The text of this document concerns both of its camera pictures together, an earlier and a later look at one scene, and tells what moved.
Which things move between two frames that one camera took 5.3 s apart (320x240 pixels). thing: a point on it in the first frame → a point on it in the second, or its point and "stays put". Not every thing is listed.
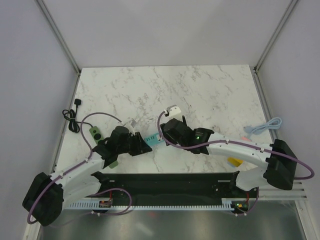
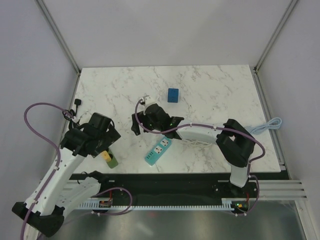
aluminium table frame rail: x=297 y=191 stays put
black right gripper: x=166 y=135 → x=135 y=127
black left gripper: x=141 y=146 → x=111 y=136
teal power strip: x=154 y=139 → x=155 y=154
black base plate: x=178 y=187 stays put
